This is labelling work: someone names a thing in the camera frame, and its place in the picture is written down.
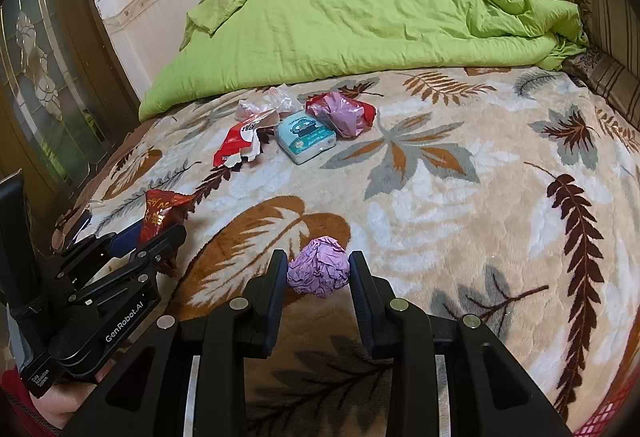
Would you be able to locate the green quilt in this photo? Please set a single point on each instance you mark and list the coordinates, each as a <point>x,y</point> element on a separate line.
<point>238,44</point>

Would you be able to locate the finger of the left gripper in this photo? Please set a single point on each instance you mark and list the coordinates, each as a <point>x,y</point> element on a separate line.
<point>116,275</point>
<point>88,256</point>

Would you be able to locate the purple paper ball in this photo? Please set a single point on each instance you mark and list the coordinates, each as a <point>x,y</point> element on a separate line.
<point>320,268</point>

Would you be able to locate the wooden glass door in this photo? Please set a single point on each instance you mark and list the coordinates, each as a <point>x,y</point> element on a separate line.
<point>66,103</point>

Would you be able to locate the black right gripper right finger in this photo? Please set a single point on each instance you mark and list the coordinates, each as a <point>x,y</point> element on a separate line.
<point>489,392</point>

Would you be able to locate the red purple snack wrapper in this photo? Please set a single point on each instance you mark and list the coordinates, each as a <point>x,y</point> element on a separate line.
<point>349,117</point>

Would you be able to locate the dark red snack packet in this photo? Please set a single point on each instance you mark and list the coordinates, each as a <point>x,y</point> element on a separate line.
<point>165,214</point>

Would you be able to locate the clear crumpled plastic bag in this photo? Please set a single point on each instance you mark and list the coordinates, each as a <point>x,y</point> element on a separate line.
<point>281,99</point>

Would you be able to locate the red white snack wrapper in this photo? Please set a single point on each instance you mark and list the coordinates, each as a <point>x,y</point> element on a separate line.
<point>242,143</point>

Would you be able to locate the person's left hand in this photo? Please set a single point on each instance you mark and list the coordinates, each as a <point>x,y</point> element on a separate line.
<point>61,401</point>

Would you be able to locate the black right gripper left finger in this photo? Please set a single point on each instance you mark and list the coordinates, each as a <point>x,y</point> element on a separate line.
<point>194,366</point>

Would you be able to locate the teal tissue pack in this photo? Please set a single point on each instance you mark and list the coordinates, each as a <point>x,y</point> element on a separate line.
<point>302,137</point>

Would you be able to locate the striped beige pillow lower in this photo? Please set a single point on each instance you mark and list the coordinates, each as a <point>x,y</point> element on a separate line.
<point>609,79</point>

